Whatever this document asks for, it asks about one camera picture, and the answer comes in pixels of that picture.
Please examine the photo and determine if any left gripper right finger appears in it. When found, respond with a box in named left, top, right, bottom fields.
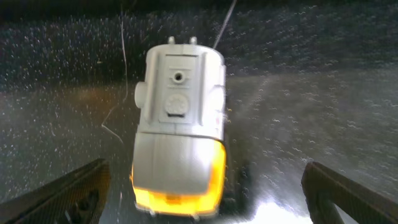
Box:
left=300, top=161, right=398, bottom=224

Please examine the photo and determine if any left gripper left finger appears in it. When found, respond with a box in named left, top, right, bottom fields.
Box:
left=0, top=157, right=112, bottom=224

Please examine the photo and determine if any grey and yellow toy truck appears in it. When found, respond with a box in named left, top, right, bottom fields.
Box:
left=129, top=35, right=251, bottom=220

